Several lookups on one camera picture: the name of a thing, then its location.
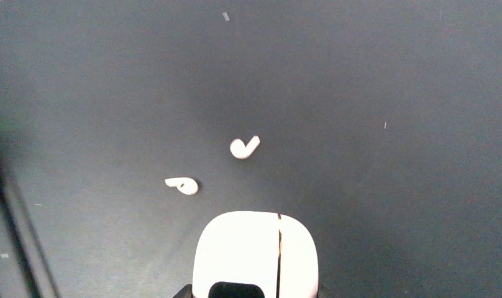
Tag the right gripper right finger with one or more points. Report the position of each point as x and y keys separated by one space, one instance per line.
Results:
x=325 y=292

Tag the beige square charging case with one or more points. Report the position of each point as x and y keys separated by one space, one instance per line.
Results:
x=255 y=254

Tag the white earbud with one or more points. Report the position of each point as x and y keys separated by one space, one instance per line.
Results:
x=241 y=150
x=185 y=185

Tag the black front rail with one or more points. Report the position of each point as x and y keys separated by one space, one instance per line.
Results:
x=30 y=256

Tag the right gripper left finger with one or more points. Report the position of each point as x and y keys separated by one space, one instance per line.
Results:
x=184 y=292

